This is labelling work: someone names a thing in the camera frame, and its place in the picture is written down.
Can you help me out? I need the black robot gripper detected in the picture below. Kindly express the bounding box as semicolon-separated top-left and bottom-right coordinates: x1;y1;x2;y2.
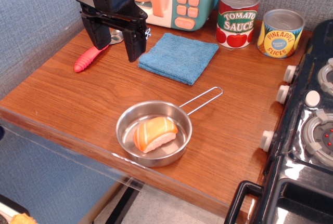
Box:
77;0;150;62

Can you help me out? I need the red handled metal spoon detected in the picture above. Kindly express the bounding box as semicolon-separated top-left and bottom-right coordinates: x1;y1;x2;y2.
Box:
73;30;124;72

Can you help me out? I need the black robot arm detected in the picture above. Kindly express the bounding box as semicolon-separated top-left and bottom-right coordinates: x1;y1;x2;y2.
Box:
76;0;150;62

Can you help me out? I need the blue folded cloth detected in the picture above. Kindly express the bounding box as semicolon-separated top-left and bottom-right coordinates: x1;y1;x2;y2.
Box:
138;33;219;85

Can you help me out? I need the salmon sushi toy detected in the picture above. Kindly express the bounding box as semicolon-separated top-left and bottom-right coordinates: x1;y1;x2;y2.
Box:
133;117;178;153

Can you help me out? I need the small steel pan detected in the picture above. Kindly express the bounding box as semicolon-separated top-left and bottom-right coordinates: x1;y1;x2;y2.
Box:
116;96;212;167

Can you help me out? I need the tomato sauce can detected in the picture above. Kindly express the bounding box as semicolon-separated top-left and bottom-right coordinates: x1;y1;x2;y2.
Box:
215;0;260;49

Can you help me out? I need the clear acrylic table guard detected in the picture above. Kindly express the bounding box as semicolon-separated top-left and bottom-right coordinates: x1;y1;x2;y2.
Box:
1;107;229;213

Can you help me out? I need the pineapple slices can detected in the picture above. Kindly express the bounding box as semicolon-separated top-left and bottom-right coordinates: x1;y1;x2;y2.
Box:
257;9;305;58

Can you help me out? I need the white stove knob middle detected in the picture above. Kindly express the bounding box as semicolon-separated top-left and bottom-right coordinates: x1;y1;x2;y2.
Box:
276;85;290;104

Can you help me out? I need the white stove knob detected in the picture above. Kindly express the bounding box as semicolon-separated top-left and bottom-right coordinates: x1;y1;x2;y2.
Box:
276;85;290;104
283;65;297;84
260;130;275;152

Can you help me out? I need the white stove knob top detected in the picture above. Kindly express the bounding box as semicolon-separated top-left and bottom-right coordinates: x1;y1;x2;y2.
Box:
283;65;297;84

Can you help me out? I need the white stove knob bottom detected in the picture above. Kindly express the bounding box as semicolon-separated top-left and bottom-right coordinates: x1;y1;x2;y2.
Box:
260;130;275;152

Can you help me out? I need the orange fuzzy object corner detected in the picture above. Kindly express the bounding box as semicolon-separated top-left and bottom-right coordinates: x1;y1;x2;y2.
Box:
10;213;37;224

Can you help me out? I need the black toy stove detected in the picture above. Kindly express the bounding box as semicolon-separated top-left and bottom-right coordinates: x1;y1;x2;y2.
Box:
225;20;332;223

